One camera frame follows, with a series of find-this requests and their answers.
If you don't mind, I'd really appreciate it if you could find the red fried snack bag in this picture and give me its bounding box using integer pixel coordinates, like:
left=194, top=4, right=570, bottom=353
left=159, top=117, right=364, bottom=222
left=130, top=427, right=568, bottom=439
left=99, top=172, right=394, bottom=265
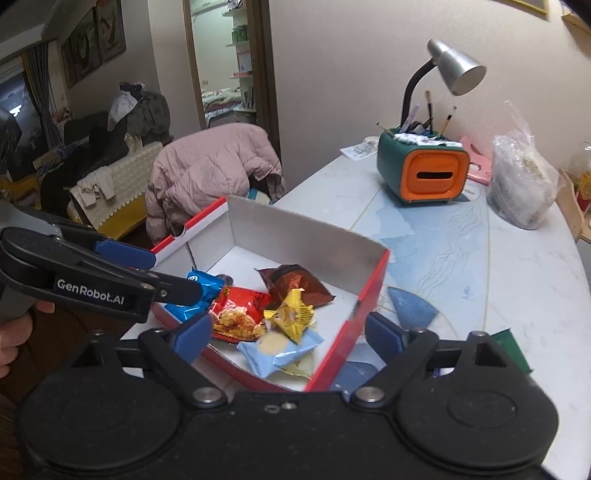
left=209, top=286, right=273, bottom=343

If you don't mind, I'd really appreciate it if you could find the blue cookie snack bag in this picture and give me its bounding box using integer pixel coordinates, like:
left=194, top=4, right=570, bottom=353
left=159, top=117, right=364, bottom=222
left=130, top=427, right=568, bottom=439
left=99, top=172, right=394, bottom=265
left=164, top=269, right=225, bottom=322

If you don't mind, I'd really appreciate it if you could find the light blue snack packet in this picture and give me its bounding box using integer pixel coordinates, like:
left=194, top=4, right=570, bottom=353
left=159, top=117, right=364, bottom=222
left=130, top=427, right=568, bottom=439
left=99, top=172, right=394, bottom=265
left=236, top=330, right=324, bottom=378

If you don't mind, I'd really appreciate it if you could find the pale yellow snack bag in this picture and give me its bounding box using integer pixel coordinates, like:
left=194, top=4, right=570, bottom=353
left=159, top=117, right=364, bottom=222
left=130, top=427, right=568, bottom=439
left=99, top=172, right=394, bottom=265
left=280, top=352, right=315, bottom=380

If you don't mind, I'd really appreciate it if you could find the yellow candy packet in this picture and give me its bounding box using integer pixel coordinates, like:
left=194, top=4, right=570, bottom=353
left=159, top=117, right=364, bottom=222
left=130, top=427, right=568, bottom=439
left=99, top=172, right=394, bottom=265
left=263, top=288, right=314, bottom=344

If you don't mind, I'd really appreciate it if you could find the brown foil snack bag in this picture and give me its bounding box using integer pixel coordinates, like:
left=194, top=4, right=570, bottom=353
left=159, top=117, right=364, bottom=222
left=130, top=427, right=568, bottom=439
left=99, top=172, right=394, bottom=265
left=257, top=264, right=335, bottom=307

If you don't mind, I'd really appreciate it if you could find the green snack bar wrapper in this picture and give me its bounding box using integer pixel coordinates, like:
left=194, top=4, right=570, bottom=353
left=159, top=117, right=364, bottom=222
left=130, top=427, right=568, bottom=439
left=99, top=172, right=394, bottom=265
left=492, top=329, right=532, bottom=374

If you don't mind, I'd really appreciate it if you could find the person's left hand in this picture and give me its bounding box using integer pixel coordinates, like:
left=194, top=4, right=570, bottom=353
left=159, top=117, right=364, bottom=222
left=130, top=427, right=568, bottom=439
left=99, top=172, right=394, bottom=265
left=0, top=312, right=33, bottom=378

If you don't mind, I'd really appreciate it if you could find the sofa with white cover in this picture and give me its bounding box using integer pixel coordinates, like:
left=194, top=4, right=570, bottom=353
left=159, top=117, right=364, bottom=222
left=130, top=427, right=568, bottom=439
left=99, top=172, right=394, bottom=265
left=39, top=110, right=165, bottom=241

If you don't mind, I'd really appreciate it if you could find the red and white cardboard box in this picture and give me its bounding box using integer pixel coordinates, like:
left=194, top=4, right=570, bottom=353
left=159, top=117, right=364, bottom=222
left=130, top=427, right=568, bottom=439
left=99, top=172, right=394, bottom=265
left=153, top=197, right=390, bottom=392

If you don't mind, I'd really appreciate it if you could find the pink puffer jacket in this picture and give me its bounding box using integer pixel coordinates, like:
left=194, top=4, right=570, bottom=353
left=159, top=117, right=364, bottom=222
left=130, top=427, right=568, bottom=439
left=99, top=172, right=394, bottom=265
left=144, top=123, right=284, bottom=244

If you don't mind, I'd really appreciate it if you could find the green orange tissue box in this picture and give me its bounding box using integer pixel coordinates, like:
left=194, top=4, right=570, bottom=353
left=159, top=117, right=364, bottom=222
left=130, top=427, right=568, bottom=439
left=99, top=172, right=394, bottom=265
left=377, top=130, right=470, bottom=204

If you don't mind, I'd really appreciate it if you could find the white paper leaflet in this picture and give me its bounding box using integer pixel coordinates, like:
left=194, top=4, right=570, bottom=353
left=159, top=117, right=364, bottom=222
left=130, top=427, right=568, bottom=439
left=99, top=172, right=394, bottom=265
left=341, top=136, right=380, bottom=161

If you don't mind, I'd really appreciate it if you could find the clear plastic bag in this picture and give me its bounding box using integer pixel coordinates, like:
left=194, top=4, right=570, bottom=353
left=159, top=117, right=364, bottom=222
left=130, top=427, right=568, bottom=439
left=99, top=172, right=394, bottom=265
left=487, top=100, right=562, bottom=231

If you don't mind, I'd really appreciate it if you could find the wooden side shelf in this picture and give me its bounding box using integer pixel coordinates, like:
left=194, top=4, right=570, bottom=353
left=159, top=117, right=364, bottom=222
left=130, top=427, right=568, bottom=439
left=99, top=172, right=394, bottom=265
left=556, top=169, right=590, bottom=243

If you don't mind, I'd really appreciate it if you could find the orange liquid bottle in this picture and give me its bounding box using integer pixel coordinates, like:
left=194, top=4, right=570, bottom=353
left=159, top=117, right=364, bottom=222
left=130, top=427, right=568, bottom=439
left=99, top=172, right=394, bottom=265
left=577, top=169, right=591, bottom=201

